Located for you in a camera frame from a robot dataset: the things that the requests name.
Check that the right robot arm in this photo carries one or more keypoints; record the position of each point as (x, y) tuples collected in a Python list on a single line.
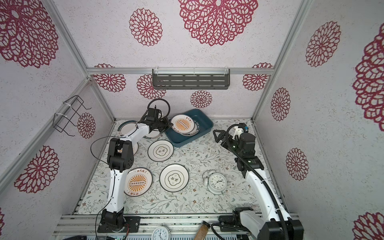
[(274, 222)]

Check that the brown cork-top bottle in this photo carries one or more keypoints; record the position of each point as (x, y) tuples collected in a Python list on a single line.
[(202, 231)]

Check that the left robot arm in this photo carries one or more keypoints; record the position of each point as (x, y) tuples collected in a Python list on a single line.
[(120, 160)]

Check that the grey wall shelf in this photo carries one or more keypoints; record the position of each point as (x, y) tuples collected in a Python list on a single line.
[(191, 79)]

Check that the white clock at front edge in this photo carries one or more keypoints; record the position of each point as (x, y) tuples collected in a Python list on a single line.
[(161, 233)]

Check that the green Hao Wei plate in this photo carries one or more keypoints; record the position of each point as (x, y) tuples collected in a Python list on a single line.
[(152, 135), (194, 131)]

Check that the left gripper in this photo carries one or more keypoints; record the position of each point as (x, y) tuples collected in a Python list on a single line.
[(168, 125)]

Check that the white alarm clock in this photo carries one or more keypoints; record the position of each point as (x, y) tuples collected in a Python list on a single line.
[(215, 182)]

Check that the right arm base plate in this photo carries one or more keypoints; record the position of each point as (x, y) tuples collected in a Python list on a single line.
[(229, 223)]

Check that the white flower-pattern plate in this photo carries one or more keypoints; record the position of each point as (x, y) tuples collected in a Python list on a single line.
[(160, 151), (174, 178)]

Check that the orange sunburst plate front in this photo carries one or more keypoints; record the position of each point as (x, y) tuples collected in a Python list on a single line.
[(138, 182)]

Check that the orange sunburst plate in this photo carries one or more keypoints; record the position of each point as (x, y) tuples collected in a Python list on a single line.
[(138, 182), (183, 124), (135, 148)]

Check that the teal plastic bin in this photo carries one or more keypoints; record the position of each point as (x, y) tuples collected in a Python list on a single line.
[(203, 126)]

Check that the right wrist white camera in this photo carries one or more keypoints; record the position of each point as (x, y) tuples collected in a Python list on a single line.
[(238, 131)]

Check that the plain green-rim plate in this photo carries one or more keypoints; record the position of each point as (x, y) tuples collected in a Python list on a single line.
[(126, 127)]

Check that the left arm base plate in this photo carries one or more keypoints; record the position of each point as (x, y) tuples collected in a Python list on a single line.
[(119, 225)]

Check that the black wire rack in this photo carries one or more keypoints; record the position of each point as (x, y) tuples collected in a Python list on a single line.
[(62, 119)]

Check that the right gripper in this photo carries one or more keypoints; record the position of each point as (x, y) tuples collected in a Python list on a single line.
[(228, 138)]

